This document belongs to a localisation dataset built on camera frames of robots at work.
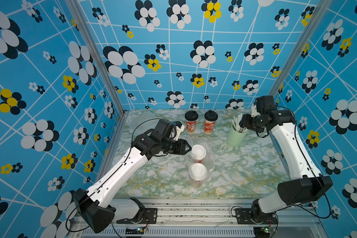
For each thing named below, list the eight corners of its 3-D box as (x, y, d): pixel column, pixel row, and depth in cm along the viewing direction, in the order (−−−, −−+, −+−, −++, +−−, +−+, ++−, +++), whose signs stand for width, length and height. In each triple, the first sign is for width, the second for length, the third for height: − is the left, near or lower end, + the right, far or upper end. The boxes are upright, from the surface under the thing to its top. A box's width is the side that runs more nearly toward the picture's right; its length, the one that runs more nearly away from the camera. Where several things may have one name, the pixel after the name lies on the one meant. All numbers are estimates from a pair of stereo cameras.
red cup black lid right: (203, 135, 108) (205, 119, 94) (202, 127, 113) (204, 110, 99) (214, 135, 108) (219, 118, 94) (213, 127, 113) (217, 110, 99)
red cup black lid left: (183, 133, 109) (183, 116, 95) (187, 125, 113) (188, 109, 99) (193, 136, 107) (195, 120, 93) (197, 128, 111) (199, 112, 97)
